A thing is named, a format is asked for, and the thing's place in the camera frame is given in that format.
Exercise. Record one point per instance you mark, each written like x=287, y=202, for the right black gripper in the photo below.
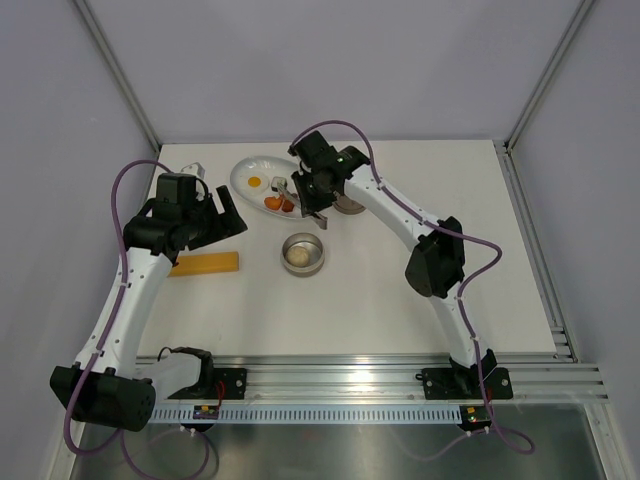
x=309, y=204

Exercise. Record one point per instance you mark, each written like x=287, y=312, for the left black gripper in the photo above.
x=225, y=225

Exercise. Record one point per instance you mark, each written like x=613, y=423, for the metal tongs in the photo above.
x=320, y=220

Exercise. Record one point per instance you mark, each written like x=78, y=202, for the orange sausage toy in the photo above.
x=287, y=206

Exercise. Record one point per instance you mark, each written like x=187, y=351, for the beige bun toy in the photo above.
x=298, y=256

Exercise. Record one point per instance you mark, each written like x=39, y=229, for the round metal lunch box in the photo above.
x=315, y=247

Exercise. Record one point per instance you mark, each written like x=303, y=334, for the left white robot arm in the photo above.
x=102, y=386

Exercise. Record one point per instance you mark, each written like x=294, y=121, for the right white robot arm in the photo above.
x=435, y=269

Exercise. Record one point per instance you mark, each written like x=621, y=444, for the yellow wooden block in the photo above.
x=204, y=264

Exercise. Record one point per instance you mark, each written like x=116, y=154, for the orange carrot piece toy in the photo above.
x=274, y=203

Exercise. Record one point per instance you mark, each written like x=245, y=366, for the fried egg toy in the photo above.
x=254, y=183

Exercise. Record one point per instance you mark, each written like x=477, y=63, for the sushi roll toy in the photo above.
x=276, y=183

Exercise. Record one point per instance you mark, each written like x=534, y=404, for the white oval plate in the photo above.
x=269, y=166

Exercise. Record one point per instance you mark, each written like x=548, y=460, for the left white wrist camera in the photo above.
x=194, y=169

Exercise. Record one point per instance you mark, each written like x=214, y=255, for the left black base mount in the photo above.
x=230, y=383

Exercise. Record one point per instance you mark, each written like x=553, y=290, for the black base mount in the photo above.
x=230, y=383
x=446, y=384

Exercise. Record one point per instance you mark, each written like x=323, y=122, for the aluminium front rail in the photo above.
x=390, y=379

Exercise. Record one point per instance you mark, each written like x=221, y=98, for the aluminium rail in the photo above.
x=390, y=379
x=566, y=351

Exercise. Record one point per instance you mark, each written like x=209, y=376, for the right aluminium frame post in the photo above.
x=551, y=68

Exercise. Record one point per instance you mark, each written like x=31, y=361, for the aluminium frame post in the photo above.
x=99, y=39
x=551, y=68

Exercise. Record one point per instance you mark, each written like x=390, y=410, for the white slotted cable duct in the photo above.
x=307, y=414

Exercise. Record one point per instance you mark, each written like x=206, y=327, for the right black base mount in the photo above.
x=446, y=384

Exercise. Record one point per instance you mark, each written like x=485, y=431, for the left aluminium frame post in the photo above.
x=99, y=39

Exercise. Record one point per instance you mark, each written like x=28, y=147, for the right side aluminium rail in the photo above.
x=566, y=351

